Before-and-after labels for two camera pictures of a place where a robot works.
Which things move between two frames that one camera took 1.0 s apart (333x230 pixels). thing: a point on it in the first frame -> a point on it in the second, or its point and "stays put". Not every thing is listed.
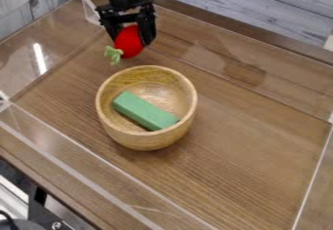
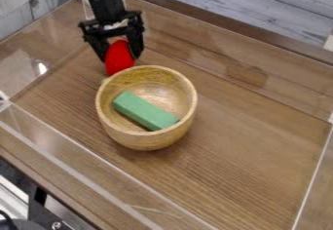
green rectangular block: [143, 111] stays put
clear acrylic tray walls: [210, 130] stays put
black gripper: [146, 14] -> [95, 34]
